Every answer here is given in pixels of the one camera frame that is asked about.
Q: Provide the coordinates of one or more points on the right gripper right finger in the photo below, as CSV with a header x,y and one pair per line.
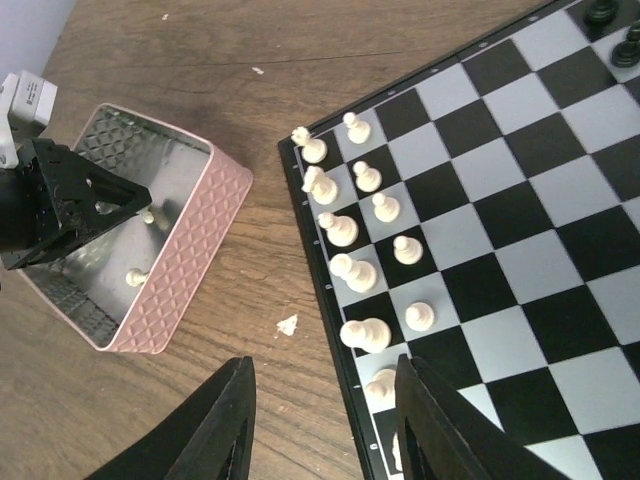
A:
x,y
443,436

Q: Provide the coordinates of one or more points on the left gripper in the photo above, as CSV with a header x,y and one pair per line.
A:
x,y
56,197

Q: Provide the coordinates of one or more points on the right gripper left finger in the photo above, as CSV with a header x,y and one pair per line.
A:
x,y
209,436

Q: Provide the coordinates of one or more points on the white chess piece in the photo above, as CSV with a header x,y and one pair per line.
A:
x,y
372,335
341,231
359,275
380,391
396,452

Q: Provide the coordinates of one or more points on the white chess rook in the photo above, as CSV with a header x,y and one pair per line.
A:
x,y
314,150

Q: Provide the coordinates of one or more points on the black chess pieces row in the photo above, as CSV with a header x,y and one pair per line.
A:
x,y
615,24

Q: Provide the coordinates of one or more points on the pink tin box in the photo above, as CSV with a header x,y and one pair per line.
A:
x,y
196,190

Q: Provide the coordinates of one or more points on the white debris chip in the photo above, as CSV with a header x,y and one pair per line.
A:
x,y
288,326

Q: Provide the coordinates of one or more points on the black and white chessboard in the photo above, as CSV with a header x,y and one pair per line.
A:
x,y
515,161

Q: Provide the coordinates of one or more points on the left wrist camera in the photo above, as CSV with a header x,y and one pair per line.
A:
x,y
27,102

